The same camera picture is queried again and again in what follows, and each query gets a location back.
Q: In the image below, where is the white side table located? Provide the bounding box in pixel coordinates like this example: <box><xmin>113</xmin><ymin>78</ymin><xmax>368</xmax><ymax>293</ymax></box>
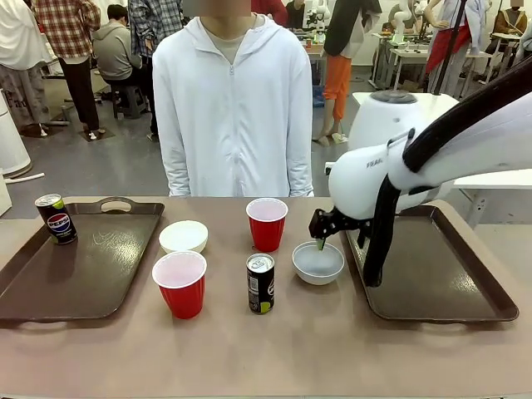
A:
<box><xmin>451</xmin><ymin>169</ymin><xmax>532</xmax><ymax>228</ymax></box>

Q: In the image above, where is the person in red apron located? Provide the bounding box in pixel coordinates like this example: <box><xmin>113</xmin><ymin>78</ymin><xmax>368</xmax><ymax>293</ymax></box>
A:
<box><xmin>424</xmin><ymin>0</ymin><xmax>477</xmax><ymax>97</ymax></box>

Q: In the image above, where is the brown plastic serving tray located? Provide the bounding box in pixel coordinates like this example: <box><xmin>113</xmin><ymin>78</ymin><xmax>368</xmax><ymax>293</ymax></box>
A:
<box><xmin>340</xmin><ymin>204</ymin><xmax>520</xmax><ymax>328</ymax></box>
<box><xmin>0</xmin><ymin>196</ymin><xmax>166</xmax><ymax>329</ymax></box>

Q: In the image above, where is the seated person in brown jacket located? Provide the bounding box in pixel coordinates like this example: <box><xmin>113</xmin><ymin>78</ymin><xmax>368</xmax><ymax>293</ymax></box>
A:
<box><xmin>492</xmin><ymin>0</ymin><xmax>530</xmax><ymax>37</ymax></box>

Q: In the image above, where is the white background workbench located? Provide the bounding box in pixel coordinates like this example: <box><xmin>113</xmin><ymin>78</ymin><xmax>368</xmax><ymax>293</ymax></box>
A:
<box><xmin>371</xmin><ymin>32</ymin><xmax>441</xmax><ymax>90</ymax></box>

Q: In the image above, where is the person in white shirt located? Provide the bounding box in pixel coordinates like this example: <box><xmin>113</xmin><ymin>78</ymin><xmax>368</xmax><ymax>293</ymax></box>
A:
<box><xmin>0</xmin><ymin>0</ymin><xmax>53</xmax><ymax>136</ymax></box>

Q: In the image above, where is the person in blue plaid shirt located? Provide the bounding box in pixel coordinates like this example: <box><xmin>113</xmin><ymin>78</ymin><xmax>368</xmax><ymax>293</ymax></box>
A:
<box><xmin>127</xmin><ymin>0</ymin><xmax>186</xmax><ymax>140</ymax></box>

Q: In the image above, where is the pale bluish white bowl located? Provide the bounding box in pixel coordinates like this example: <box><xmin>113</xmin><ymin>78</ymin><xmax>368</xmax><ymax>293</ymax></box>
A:
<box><xmin>291</xmin><ymin>241</ymin><xmax>346</xmax><ymax>286</ymax></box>

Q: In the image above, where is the person in white hoodie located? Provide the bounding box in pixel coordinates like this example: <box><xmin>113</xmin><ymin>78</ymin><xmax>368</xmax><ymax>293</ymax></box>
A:
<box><xmin>152</xmin><ymin>0</ymin><xmax>315</xmax><ymax>198</ymax></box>

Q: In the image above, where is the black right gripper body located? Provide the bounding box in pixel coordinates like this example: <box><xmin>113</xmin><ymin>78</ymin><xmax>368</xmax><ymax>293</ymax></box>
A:
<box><xmin>325</xmin><ymin>209</ymin><xmax>372</xmax><ymax>234</ymax></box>

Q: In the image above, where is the white tube piece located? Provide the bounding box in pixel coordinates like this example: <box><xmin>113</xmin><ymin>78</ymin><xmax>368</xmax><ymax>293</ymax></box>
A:
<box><xmin>2</xmin><ymin>171</ymin><xmax>45</xmax><ymax>181</ymax></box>

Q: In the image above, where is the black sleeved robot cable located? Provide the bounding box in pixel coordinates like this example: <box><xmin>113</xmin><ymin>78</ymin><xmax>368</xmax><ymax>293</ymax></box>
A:
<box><xmin>363</xmin><ymin>57</ymin><xmax>532</xmax><ymax>288</ymax></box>

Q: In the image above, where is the cream white bowl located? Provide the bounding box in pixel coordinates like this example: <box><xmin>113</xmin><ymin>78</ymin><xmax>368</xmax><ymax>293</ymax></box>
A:
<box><xmin>159</xmin><ymin>220</ymin><xmax>209</xmax><ymax>255</ymax></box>

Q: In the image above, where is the seated person in grey hoodie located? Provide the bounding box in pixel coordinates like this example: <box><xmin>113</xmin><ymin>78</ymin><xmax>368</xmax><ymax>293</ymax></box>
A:
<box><xmin>91</xmin><ymin>3</ymin><xmax>143</xmax><ymax>83</ymax></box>

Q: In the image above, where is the black Pepsi can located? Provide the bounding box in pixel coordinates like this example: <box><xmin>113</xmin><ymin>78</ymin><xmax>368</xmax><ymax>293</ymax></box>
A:
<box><xmin>34</xmin><ymin>193</ymin><xmax>79</xmax><ymax>245</ymax></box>
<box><xmin>246</xmin><ymin>253</ymin><xmax>276</xmax><ymax>315</ymax></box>

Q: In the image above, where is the person in red plaid shirt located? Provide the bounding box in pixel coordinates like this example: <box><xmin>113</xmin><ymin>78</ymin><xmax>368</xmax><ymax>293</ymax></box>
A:
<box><xmin>32</xmin><ymin>0</ymin><xmax>102</xmax><ymax>140</ymax></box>

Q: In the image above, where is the white rounded machine housing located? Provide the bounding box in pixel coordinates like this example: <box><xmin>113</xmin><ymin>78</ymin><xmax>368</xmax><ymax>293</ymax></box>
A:
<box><xmin>347</xmin><ymin>91</ymin><xmax>461</xmax><ymax>151</ymax></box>

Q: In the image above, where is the red plastic cup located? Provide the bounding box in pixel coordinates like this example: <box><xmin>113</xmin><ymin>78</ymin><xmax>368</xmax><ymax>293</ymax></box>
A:
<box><xmin>151</xmin><ymin>250</ymin><xmax>208</xmax><ymax>320</ymax></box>
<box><xmin>245</xmin><ymin>198</ymin><xmax>289</xmax><ymax>254</ymax></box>

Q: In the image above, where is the grey plastic stool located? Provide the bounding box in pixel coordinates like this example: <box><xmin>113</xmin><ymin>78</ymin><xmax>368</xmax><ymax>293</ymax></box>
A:
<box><xmin>111</xmin><ymin>79</ymin><xmax>150</xmax><ymax>120</ymax></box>

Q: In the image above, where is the person in orange trousers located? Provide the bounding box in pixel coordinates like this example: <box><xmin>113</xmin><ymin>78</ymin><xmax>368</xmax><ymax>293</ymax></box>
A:
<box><xmin>313</xmin><ymin>0</ymin><xmax>382</xmax><ymax>145</ymax></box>

